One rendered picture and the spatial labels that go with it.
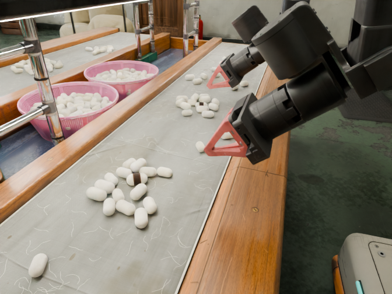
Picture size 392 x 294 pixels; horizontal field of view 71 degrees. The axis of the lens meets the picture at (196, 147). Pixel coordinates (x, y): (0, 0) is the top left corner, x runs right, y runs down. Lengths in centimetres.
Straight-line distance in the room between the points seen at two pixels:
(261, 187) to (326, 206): 125
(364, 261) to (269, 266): 78
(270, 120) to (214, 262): 20
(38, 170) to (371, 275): 101
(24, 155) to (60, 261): 43
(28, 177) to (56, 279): 21
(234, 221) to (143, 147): 30
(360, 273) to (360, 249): 9
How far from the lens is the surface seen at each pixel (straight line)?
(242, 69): 74
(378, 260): 118
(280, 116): 36
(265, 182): 52
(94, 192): 51
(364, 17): 34
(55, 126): 65
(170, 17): 542
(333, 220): 167
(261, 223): 44
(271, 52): 33
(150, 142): 66
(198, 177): 55
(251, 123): 36
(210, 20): 529
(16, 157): 83
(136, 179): 52
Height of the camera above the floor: 108
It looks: 32 degrees down
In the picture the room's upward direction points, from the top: 2 degrees clockwise
